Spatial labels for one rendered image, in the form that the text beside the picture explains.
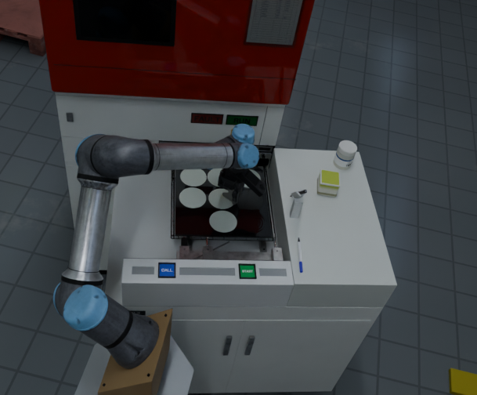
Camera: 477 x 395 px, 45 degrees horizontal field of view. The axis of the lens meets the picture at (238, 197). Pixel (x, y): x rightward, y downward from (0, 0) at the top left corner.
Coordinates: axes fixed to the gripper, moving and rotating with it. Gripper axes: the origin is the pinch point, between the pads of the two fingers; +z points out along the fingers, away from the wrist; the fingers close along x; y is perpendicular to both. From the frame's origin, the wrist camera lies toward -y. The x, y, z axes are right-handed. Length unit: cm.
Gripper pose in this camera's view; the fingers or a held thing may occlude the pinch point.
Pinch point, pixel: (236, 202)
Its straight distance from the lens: 213.2
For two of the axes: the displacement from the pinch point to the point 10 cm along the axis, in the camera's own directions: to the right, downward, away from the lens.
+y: -9.1, -3.8, 1.7
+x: -4.0, 6.6, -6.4
